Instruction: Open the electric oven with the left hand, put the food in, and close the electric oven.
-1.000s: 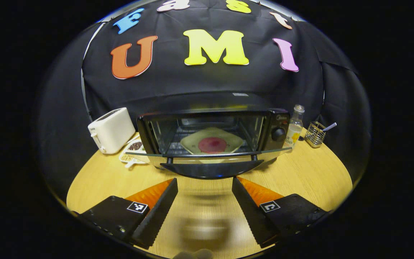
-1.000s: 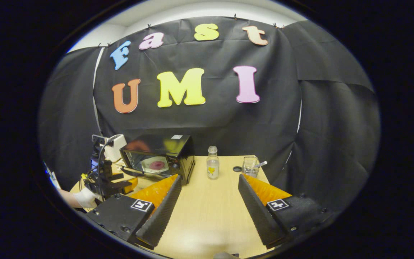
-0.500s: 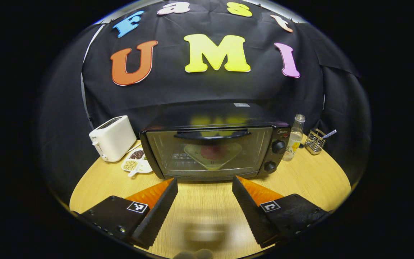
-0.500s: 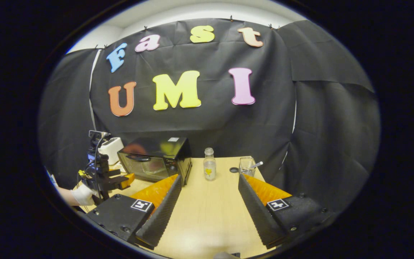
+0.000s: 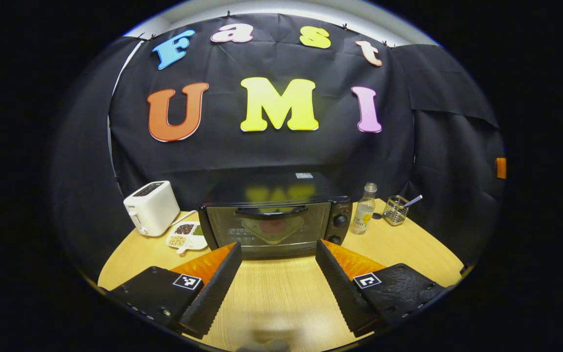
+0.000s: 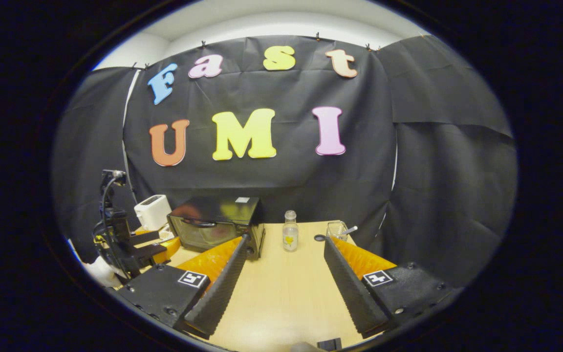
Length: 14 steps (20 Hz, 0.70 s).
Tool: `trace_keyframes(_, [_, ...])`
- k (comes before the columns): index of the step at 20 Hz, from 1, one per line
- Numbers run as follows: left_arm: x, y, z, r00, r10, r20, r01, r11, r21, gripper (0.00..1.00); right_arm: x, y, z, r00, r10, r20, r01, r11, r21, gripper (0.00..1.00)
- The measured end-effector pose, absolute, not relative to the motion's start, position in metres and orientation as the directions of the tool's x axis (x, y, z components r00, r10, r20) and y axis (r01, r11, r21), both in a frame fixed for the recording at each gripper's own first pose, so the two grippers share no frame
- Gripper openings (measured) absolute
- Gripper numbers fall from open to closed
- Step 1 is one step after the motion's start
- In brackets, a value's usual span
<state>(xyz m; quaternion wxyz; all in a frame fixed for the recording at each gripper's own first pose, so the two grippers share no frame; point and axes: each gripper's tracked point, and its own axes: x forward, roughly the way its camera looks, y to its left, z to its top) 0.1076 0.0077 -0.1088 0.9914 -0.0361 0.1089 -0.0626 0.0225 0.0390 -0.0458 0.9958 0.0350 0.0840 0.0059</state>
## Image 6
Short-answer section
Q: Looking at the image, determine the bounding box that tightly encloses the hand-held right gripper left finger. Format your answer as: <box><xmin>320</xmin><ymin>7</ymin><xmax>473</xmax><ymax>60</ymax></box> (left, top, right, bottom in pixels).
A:
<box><xmin>115</xmin><ymin>234</ymin><xmax>252</xmax><ymax>340</ymax></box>

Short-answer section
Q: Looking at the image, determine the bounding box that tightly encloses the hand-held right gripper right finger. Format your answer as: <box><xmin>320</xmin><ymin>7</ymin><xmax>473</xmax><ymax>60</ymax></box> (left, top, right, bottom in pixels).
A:
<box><xmin>323</xmin><ymin>236</ymin><xmax>464</xmax><ymax>339</ymax></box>

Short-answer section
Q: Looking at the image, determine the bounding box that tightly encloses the black electric oven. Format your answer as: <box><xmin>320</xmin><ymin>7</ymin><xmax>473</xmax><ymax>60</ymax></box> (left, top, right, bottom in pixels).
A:
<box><xmin>167</xmin><ymin>196</ymin><xmax>266</xmax><ymax>260</ymax></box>

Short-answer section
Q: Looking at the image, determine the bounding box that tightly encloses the white toaster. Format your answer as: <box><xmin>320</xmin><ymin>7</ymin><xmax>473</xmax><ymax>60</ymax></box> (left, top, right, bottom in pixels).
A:
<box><xmin>133</xmin><ymin>195</ymin><xmax>173</xmax><ymax>231</ymax></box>

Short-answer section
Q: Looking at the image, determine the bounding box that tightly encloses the clear drink bottle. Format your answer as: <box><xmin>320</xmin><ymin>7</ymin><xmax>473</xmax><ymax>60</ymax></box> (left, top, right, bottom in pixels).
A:
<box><xmin>282</xmin><ymin>210</ymin><xmax>299</xmax><ymax>252</ymax></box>

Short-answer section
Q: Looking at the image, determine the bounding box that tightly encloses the black backdrop cloth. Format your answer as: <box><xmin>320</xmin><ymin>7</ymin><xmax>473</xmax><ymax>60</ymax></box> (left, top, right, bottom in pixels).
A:
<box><xmin>52</xmin><ymin>34</ymin><xmax>519</xmax><ymax>289</ymax></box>

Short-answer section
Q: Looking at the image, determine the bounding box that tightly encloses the metal wire utensil holder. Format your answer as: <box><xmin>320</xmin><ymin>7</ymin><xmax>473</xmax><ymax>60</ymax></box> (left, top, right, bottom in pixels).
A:
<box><xmin>326</xmin><ymin>220</ymin><xmax>349</xmax><ymax>241</ymax></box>

